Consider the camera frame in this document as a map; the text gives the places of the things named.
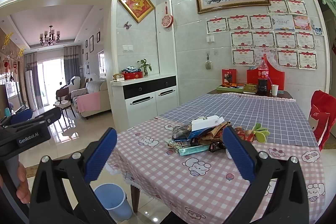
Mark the potted green plant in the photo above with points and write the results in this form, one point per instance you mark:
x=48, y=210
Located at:
x=144, y=66

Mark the white black sideboard cabinet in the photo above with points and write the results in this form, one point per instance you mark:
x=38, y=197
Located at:
x=135, y=101

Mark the person's left hand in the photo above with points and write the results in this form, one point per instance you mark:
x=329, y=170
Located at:
x=23, y=192

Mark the red round tin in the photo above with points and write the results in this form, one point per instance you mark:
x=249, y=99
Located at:
x=132, y=75

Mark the teal long wrapper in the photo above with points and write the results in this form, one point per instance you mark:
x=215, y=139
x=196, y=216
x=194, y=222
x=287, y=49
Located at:
x=193, y=150

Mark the red chair cover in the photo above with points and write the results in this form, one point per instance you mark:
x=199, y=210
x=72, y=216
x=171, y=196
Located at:
x=322, y=116

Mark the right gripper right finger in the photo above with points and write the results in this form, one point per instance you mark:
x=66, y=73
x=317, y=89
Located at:
x=289, y=201

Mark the light blue trash bin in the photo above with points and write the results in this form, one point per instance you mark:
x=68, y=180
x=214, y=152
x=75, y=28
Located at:
x=114, y=200

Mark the beige sofa pink blanket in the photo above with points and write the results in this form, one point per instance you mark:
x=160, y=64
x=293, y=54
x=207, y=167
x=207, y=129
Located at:
x=91, y=100

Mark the grey grid tablecloth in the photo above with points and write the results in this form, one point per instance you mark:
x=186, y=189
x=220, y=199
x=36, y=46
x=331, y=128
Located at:
x=282, y=117

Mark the cola bottle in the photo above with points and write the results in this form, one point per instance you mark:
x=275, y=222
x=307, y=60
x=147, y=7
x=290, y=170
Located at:
x=263, y=75

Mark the green plush leaf toy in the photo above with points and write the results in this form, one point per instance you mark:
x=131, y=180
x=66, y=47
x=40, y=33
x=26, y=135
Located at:
x=260, y=133

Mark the white paper cup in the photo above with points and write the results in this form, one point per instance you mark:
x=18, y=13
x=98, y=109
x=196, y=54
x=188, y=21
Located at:
x=274, y=90

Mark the white paper box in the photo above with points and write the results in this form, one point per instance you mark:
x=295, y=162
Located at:
x=206, y=122

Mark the red gift box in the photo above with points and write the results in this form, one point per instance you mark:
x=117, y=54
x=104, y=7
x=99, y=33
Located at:
x=276, y=76

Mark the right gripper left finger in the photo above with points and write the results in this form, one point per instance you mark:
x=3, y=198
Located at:
x=62, y=192

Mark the dark wooden chair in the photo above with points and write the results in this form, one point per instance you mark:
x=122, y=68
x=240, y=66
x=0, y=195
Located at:
x=63, y=101

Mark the chandelier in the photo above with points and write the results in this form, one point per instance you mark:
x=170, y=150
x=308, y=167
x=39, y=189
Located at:
x=50, y=37

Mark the red brown paper bag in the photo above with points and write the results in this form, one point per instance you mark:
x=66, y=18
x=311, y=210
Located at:
x=214, y=135

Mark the red gold diamond frame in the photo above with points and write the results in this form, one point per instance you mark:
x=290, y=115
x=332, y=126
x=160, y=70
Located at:
x=138, y=9

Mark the red round wall ornament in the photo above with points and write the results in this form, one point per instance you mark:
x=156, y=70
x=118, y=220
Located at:
x=167, y=19

